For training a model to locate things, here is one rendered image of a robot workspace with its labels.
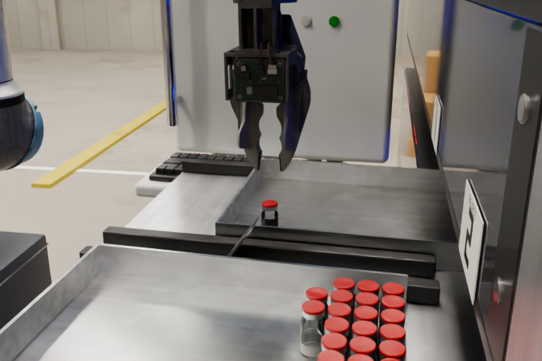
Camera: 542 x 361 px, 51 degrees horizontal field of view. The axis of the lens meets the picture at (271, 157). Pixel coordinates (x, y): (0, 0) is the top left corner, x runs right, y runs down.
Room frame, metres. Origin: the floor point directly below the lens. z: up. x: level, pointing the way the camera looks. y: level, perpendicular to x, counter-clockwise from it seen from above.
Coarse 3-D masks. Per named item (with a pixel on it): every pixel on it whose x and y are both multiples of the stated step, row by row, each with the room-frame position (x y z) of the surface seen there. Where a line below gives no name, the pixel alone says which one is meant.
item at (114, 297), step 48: (48, 288) 0.48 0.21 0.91; (96, 288) 0.53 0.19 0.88; (144, 288) 0.53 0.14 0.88; (192, 288) 0.53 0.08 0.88; (240, 288) 0.53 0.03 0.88; (288, 288) 0.53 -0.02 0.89; (0, 336) 0.41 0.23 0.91; (48, 336) 0.45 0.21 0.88; (96, 336) 0.45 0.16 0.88; (144, 336) 0.45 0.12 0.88; (192, 336) 0.45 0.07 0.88; (240, 336) 0.45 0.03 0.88; (288, 336) 0.45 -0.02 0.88
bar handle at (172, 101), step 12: (168, 0) 1.22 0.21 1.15; (168, 12) 1.22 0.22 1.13; (168, 24) 1.22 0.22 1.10; (168, 36) 1.22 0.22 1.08; (168, 48) 1.22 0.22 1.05; (168, 60) 1.22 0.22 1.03; (168, 72) 1.22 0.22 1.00; (168, 84) 1.22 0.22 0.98; (168, 96) 1.22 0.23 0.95; (180, 96) 1.28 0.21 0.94; (168, 108) 1.22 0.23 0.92; (168, 120) 1.22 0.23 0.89
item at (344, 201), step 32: (256, 192) 0.82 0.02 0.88; (288, 192) 0.82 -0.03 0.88; (320, 192) 0.82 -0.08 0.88; (352, 192) 0.82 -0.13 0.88; (384, 192) 0.82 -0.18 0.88; (416, 192) 0.82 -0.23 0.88; (224, 224) 0.63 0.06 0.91; (256, 224) 0.70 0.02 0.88; (288, 224) 0.70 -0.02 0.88; (320, 224) 0.70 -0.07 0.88; (352, 224) 0.70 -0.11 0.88; (384, 224) 0.70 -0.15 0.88; (416, 224) 0.70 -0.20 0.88; (448, 224) 0.70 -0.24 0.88; (448, 256) 0.58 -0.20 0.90
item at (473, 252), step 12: (468, 192) 0.40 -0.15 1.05; (468, 204) 0.39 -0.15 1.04; (468, 216) 0.39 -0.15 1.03; (480, 216) 0.34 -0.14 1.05; (468, 228) 0.38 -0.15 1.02; (480, 228) 0.34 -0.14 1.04; (480, 240) 0.33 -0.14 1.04; (468, 252) 0.37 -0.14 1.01; (480, 252) 0.33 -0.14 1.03; (468, 276) 0.36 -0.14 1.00
